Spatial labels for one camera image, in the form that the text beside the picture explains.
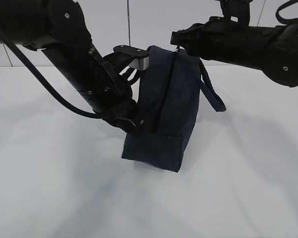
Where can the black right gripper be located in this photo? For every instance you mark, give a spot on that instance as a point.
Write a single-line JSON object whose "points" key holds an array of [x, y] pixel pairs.
{"points": [[193, 40]]}

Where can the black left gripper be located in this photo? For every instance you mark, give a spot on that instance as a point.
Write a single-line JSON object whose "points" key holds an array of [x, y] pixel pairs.
{"points": [[125, 115]]}

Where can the navy blue lunch bag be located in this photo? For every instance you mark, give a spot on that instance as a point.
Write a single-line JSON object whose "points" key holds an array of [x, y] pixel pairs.
{"points": [[169, 95]]}

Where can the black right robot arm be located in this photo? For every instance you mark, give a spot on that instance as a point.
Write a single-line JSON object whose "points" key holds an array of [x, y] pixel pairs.
{"points": [[230, 39]]}

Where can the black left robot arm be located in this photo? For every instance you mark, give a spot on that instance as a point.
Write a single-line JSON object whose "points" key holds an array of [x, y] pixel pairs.
{"points": [[57, 28]]}

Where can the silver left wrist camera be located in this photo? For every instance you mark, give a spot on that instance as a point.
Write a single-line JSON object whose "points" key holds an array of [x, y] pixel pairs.
{"points": [[126, 56]]}

